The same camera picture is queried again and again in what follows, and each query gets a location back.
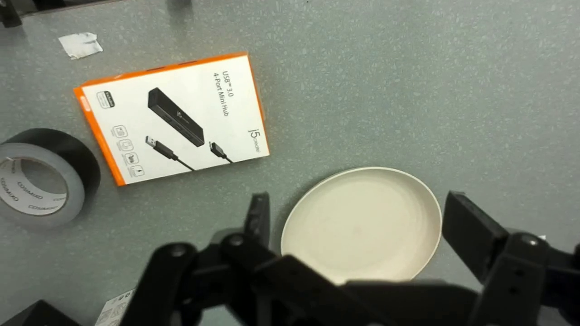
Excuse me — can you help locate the white orange USB hub box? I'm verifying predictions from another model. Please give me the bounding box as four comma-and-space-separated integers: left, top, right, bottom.
72, 51, 271, 189

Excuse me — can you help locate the black box corner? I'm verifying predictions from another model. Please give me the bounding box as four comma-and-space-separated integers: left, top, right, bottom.
0, 299, 81, 326

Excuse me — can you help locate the black tape roll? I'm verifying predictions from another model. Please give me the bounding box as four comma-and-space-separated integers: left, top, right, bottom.
0, 127, 103, 230

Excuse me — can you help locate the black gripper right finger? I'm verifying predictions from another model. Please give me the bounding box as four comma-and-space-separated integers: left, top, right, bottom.
442, 190, 511, 286

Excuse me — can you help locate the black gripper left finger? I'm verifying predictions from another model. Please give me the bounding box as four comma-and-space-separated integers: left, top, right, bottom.
242, 192, 271, 247

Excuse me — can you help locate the small white paper label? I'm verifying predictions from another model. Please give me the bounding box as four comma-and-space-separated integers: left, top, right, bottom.
56, 31, 105, 62
92, 288, 134, 326

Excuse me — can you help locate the white round plate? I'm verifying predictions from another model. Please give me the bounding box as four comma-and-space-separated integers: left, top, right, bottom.
279, 165, 443, 286

